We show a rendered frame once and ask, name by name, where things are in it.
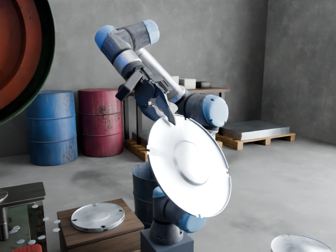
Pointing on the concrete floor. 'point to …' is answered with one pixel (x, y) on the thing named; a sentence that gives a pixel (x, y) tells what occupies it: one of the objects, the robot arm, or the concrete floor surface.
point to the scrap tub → (143, 193)
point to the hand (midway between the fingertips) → (169, 123)
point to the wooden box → (67, 229)
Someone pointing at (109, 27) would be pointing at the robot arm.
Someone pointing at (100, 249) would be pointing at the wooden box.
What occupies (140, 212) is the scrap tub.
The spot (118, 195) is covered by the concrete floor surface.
